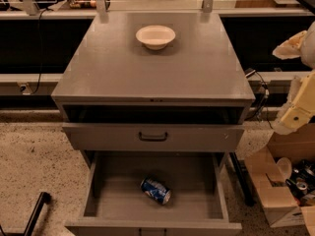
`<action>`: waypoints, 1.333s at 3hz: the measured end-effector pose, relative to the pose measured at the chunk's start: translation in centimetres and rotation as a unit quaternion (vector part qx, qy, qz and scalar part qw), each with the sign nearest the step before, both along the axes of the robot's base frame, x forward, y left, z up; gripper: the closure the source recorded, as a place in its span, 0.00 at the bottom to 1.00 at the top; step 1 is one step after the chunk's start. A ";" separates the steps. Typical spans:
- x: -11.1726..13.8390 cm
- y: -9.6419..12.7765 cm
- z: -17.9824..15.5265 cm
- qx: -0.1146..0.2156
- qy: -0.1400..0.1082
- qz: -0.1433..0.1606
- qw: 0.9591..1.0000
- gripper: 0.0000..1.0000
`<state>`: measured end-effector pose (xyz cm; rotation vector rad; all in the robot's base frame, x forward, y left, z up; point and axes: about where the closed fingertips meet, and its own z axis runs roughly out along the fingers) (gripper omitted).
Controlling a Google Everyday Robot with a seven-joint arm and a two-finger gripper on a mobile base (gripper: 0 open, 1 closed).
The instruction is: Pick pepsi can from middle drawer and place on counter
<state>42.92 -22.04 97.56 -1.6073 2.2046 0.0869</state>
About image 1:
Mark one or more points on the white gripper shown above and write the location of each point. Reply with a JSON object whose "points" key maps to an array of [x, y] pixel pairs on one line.
{"points": [[309, 51]]}

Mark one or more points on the blue pepsi can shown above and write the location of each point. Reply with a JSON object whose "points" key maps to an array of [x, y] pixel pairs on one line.
{"points": [[155, 190]]}

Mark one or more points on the grey drawer cabinet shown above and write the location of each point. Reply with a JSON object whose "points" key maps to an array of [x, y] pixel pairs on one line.
{"points": [[115, 79]]}

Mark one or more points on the open grey middle drawer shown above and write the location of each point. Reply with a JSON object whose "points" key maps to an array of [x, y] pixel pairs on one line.
{"points": [[116, 206]]}

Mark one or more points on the grey top drawer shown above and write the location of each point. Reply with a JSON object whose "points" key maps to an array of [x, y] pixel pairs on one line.
{"points": [[124, 137]]}

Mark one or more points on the clear plastic cup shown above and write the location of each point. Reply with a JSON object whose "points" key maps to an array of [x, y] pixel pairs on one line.
{"points": [[285, 167]]}

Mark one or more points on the cans in box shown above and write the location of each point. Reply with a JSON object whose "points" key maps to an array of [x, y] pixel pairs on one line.
{"points": [[302, 183]]}

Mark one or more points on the cardboard box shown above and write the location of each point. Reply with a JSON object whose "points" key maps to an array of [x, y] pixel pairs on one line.
{"points": [[278, 203]]}

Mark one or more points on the black metal leg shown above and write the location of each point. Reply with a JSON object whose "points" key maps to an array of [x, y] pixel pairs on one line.
{"points": [[248, 199]]}

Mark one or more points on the white bowl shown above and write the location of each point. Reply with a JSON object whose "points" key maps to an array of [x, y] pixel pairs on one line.
{"points": [[155, 37]]}

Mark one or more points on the black bar lower left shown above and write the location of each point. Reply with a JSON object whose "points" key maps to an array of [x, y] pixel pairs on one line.
{"points": [[43, 199]]}

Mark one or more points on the black drawer handle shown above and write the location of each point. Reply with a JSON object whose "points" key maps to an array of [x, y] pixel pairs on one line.
{"points": [[152, 138]]}

